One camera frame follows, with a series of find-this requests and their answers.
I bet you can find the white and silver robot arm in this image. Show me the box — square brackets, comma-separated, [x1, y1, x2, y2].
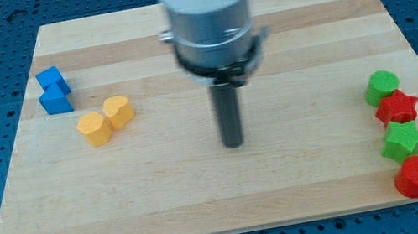
[158, 0, 269, 88]

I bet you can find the red star block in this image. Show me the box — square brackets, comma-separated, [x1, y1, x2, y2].
[375, 90, 418, 127]

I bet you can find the green star block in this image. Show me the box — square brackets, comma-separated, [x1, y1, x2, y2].
[381, 120, 418, 164]

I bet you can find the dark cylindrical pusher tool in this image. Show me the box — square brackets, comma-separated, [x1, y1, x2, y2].
[209, 83, 243, 148]

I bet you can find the yellow heart block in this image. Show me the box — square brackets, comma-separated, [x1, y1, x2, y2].
[103, 96, 135, 130]

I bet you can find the wooden board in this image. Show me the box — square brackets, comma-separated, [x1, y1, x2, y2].
[0, 0, 418, 234]

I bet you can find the yellow hexagon block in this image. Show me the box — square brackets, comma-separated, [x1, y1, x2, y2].
[76, 112, 112, 147]

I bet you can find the blue pentagon block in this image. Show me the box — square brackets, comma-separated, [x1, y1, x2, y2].
[39, 83, 74, 115]

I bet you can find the blue cube block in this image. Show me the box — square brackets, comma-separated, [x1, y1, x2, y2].
[35, 65, 72, 95]

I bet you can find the green cylinder block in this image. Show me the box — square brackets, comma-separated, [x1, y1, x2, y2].
[364, 70, 400, 107]

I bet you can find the red cylinder block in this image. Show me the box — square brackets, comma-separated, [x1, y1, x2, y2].
[394, 155, 418, 199]

